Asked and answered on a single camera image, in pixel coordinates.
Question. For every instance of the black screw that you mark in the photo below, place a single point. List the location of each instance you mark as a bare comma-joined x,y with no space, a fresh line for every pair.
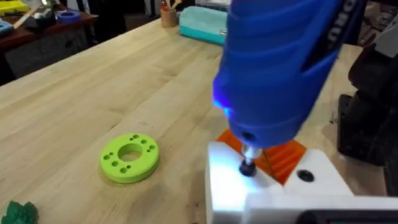
247,169

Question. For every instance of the yellow tray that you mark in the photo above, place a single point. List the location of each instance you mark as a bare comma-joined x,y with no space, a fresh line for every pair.
12,6

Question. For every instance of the green toy vegetable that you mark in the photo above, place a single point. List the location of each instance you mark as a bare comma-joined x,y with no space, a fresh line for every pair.
20,213

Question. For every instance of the blue electric screwdriver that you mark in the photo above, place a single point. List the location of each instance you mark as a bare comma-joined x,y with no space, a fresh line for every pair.
273,71

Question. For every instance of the teal box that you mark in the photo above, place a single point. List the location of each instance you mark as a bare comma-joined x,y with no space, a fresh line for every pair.
202,25

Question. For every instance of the blue tape roll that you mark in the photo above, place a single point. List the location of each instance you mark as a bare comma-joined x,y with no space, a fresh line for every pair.
68,16

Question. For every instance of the left gripper white and orange right finger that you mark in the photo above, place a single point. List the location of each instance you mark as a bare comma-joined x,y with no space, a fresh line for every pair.
320,174

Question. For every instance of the wooden cup with pens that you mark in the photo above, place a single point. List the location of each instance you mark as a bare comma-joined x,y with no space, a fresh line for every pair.
168,18

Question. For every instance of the brown side table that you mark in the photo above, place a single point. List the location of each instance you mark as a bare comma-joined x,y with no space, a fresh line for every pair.
37,34

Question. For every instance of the green disc with holes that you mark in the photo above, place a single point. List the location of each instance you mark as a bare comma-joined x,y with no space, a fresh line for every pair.
130,158

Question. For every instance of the left gripper white and orange left finger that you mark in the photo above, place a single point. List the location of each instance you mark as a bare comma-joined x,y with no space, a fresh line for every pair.
225,183

